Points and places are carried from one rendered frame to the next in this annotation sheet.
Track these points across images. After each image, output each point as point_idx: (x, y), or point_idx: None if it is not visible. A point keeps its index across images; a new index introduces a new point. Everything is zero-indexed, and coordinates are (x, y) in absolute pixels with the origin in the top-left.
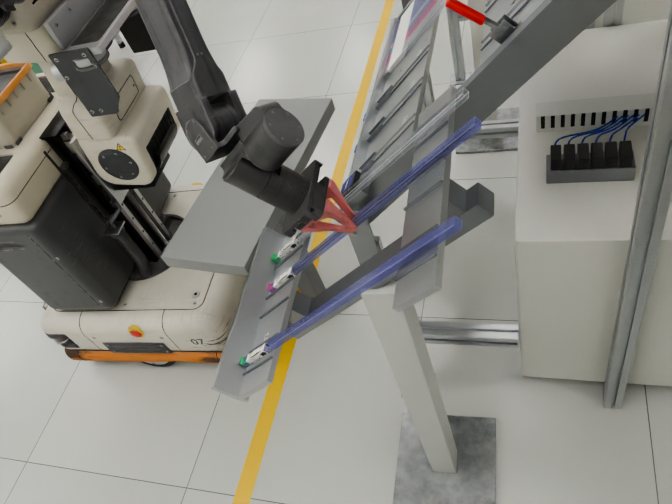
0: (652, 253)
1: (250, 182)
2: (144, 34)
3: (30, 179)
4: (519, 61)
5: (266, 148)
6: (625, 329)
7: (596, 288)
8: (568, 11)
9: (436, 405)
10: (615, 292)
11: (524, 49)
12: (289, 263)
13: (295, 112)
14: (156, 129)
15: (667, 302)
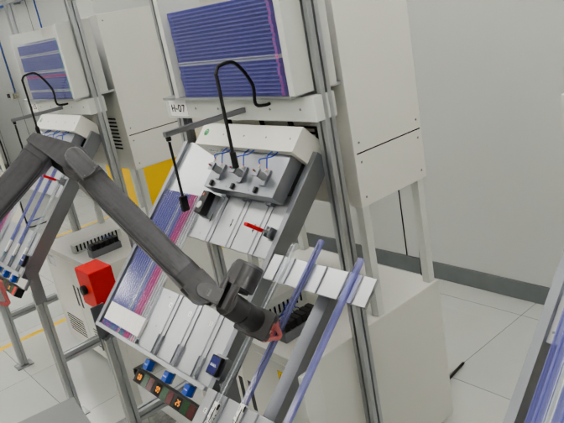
0: (367, 332)
1: (244, 306)
2: None
3: None
4: (286, 241)
5: (253, 276)
6: (374, 404)
7: (348, 385)
8: (299, 211)
9: None
10: (357, 383)
11: (287, 234)
12: (226, 416)
13: (49, 419)
14: None
15: (378, 377)
